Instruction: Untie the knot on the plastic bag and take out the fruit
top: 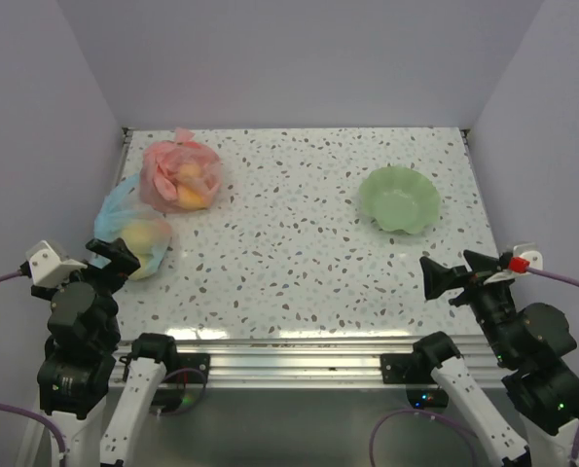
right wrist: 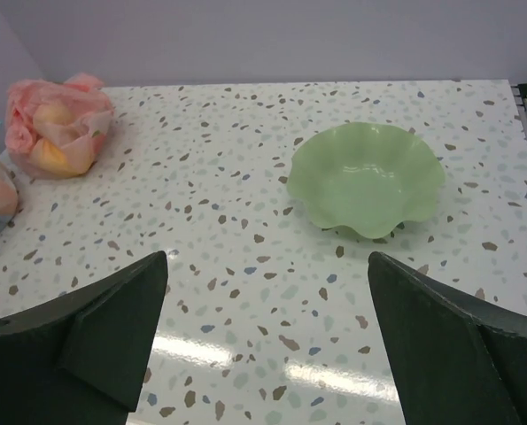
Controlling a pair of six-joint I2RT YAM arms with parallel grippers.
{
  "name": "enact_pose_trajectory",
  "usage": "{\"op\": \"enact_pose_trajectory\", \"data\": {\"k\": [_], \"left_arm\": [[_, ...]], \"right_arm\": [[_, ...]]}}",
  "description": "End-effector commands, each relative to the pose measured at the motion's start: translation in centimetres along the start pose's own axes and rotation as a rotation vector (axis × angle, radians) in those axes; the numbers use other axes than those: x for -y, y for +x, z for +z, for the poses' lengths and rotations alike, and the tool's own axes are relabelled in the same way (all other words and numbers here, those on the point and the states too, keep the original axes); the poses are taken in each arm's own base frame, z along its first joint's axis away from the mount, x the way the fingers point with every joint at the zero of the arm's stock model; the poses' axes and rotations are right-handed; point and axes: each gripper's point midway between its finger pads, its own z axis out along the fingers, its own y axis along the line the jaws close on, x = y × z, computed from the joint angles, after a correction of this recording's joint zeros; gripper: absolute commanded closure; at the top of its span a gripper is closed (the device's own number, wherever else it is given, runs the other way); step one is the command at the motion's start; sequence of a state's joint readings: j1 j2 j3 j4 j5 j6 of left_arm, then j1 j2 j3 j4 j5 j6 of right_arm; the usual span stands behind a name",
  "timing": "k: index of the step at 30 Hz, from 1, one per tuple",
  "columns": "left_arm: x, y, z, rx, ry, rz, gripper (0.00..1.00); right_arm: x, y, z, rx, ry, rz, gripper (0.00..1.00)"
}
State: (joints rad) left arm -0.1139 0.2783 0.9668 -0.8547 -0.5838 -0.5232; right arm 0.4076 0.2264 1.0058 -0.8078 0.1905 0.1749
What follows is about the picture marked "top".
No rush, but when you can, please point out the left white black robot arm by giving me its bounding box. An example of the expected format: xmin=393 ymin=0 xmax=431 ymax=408
xmin=26 ymin=238 xmax=180 ymax=466

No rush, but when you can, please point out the green wavy bowl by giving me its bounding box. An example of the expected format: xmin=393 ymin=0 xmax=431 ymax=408
xmin=358 ymin=165 xmax=441 ymax=234

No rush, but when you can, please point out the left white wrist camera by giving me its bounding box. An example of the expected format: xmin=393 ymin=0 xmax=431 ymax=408
xmin=25 ymin=240 xmax=88 ymax=288

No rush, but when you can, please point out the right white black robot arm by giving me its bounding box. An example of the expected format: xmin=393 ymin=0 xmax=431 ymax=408
xmin=411 ymin=243 xmax=579 ymax=466

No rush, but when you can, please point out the right black mounting bracket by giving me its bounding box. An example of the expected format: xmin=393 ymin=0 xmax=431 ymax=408
xmin=380 ymin=353 xmax=415 ymax=385

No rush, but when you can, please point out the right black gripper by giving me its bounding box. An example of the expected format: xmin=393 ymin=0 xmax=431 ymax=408
xmin=419 ymin=247 xmax=518 ymax=363

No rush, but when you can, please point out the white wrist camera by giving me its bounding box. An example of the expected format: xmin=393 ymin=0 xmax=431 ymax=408
xmin=25 ymin=240 xmax=88 ymax=288
xmin=484 ymin=242 xmax=544 ymax=284

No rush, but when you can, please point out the blue printed plastic bag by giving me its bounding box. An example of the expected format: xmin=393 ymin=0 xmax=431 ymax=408
xmin=93 ymin=174 xmax=172 ymax=280

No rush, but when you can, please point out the black mounting bracket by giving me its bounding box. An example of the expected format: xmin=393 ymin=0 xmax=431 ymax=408
xmin=380 ymin=353 xmax=415 ymax=385
xmin=164 ymin=353 xmax=211 ymax=384

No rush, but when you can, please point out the orange fruit in pink bag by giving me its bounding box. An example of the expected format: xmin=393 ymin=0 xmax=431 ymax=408
xmin=176 ymin=163 xmax=208 ymax=210

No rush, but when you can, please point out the pink plastic bag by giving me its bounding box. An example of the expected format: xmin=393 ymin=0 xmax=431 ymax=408
xmin=139 ymin=128 xmax=221 ymax=213

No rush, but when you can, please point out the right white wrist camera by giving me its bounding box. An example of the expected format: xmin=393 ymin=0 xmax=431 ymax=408
xmin=484 ymin=242 xmax=544 ymax=284

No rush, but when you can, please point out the left black mounting bracket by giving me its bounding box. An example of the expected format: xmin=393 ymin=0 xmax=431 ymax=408
xmin=164 ymin=353 xmax=211 ymax=384

